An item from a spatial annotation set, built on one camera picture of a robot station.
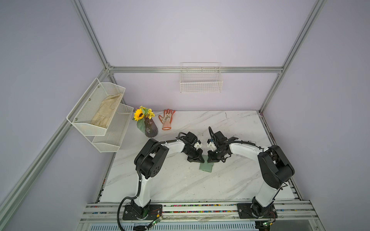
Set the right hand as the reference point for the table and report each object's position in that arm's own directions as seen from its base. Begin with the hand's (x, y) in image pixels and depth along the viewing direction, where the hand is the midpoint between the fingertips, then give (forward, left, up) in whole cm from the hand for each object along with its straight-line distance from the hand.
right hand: (205, 162), depth 90 cm
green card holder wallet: (-2, 0, -2) cm, 3 cm away
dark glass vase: (+21, +36, +7) cm, 43 cm away
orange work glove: (+36, +27, +2) cm, 45 cm away
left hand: (0, +1, -1) cm, 1 cm away
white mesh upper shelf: (+16, +63, +29) cm, 72 cm away
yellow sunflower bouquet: (+21, +39, +24) cm, 50 cm away
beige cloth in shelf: (+16, +57, +29) cm, 66 cm away
